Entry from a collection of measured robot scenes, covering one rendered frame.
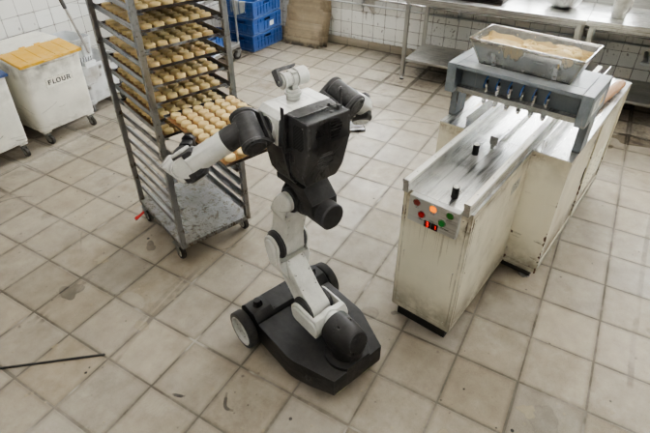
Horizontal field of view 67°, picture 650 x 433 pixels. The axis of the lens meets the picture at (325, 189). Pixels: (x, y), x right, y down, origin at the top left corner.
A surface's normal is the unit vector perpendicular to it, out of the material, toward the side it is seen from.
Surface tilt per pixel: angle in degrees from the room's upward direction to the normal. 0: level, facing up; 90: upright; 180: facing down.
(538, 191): 90
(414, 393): 0
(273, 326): 0
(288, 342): 0
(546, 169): 90
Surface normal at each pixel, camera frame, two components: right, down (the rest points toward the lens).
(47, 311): 0.00, -0.82
